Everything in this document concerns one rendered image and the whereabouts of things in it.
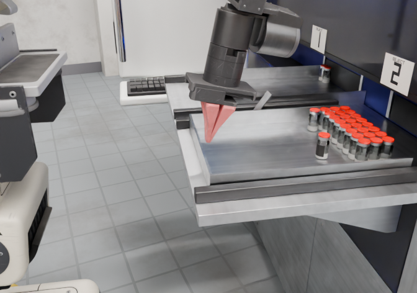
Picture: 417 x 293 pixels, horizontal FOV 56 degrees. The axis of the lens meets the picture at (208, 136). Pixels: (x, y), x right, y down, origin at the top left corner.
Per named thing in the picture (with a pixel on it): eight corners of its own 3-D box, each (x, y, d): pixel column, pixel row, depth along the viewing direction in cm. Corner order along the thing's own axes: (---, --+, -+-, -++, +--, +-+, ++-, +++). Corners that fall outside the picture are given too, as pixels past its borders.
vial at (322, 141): (324, 154, 73) (327, 133, 71) (329, 159, 71) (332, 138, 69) (313, 154, 73) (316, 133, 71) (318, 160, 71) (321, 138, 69)
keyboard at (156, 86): (235, 77, 146) (235, 71, 145) (246, 89, 134) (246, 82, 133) (126, 84, 139) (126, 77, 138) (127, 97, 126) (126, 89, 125)
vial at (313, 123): (314, 127, 84) (317, 107, 83) (319, 131, 82) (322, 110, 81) (305, 128, 84) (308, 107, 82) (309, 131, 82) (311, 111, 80)
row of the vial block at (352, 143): (324, 126, 85) (327, 106, 83) (368, 166, 69) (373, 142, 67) (315, 126, 84) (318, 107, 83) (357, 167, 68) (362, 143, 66)
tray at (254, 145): (337, 118, 89) (339, 104, 88) (408, 176, 66) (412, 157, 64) (189, 128, 84) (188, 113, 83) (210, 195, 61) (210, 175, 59)
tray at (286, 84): (319, 76, 122) (321, 64, 120) (363, 103, 98) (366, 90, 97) (212, 81, 116) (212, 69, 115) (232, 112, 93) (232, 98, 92)
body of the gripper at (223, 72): (255, 104, 59) (267, 56, 56) (188, 94, 56) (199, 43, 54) (243, 92, 65) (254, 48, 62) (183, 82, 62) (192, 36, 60)
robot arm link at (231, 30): (213, -1, 57) (227, 3, 52) (254, 7, 60) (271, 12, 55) (203, 46, 60) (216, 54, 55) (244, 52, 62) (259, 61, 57)
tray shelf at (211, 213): (312, 77, 127) (313, 71, 126) (487, 195, 64) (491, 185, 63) (164, 85, 119) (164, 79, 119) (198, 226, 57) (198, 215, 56)
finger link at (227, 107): (226, 151, 61) (240, 94, 58) (180, 146, 59) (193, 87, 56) (216, 135, 67) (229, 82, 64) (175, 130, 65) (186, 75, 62)
